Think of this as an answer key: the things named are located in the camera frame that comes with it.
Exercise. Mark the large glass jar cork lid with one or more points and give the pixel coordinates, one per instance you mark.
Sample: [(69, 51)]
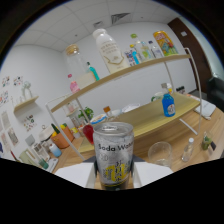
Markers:
[(78, 68)]

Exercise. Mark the large white bottle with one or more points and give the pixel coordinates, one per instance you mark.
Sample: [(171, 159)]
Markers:
[(110, 51)]

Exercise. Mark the gripper left finger white block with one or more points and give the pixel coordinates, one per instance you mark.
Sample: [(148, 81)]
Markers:
[(75, 175)]

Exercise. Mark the gripper right finger white block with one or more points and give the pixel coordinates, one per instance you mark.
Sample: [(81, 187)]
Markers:
[(151, 173)]

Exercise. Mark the small bottle red label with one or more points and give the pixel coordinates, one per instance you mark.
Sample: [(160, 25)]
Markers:
[(130, 58)]

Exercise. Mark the pale figurine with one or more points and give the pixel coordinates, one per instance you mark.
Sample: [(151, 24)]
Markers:
[(26, 89)]

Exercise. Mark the soda water can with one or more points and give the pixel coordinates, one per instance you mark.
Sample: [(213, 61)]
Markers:
[(113, 156)]

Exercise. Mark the clear bottle green cap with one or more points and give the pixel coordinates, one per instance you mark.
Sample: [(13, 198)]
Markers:
[(143, 49)]

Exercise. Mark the orange basket with fruit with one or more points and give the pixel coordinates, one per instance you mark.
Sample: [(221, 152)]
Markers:
[(63, 138)]

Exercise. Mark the glass jar of limes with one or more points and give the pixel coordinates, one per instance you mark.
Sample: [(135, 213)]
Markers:
[(207, 141)]

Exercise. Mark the wooden wall shelf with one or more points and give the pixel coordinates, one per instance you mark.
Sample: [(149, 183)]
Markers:
[(25, 104)]

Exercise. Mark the slim light blue bottle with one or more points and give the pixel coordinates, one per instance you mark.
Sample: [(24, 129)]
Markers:
[(135, 56)]

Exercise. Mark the black chair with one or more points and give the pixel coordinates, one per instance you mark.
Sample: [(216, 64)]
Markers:
[(216, 90)]

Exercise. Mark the pink liquid bottle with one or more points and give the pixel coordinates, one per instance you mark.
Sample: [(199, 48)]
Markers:
[(74, 86)]

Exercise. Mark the brown door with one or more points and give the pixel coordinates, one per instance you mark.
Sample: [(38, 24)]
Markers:
[(193, 53)]

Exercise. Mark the clear bottle white cap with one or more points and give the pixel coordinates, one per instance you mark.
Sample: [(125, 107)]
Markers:
[(187, 151)]

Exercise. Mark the wall posters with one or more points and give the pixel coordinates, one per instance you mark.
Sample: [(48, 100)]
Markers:
[(10, 100)]

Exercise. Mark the white bottle blue base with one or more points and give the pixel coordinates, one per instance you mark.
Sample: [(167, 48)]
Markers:
[(55, 150)]

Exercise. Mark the two-tier wooden shelf rack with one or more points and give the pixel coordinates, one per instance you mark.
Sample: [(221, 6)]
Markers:
[(150, 118)]

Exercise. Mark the white tray with green cup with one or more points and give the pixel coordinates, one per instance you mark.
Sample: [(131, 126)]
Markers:
[(38, 161)]

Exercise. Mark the dark spice bottles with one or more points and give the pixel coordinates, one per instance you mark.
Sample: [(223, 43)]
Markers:
[(180, 89)]

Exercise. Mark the teal liquid bottle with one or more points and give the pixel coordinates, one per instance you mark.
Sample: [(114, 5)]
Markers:
[(93, 72)]

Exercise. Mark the clear bottle orange cap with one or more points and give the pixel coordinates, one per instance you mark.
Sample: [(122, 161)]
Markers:
[(108, 114)]

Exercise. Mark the yellow bottle red cap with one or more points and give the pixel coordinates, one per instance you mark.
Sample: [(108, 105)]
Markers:
[(170, 87)]

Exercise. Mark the green potted plant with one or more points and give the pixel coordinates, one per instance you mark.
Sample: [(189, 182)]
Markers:
[(86, 113)]

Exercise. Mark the red liquid bottle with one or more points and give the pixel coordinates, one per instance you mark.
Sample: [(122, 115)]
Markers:
[(88, 134)]

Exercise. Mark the clear drinking glass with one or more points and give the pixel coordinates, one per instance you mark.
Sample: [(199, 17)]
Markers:
[(160, 155)]

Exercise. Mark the blue liquid bottle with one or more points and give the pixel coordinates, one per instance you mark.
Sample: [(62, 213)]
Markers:
[(168, 106)]

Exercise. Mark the blue rimmed bowl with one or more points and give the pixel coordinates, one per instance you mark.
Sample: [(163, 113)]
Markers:
[(98, 119)]

